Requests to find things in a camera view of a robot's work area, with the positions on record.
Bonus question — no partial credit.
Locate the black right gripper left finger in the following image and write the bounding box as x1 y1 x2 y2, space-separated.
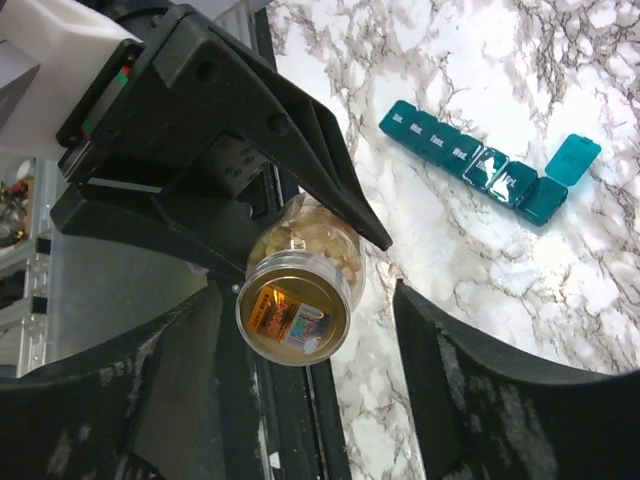
1 284 264 479

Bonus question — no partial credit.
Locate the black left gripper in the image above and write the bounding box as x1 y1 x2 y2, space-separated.
50 4 392 279

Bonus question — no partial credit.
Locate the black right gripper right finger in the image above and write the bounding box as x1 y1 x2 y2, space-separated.
393 282 639 479

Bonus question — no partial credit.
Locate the clear jar of yellow pills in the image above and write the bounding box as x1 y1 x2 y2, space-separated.
235 193 366 366

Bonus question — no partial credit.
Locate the teal weekly pill organizer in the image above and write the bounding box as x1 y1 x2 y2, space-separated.
379 100 601 227

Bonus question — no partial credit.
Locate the aluminium extrusion frame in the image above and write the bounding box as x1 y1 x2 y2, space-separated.
1 158 57 379

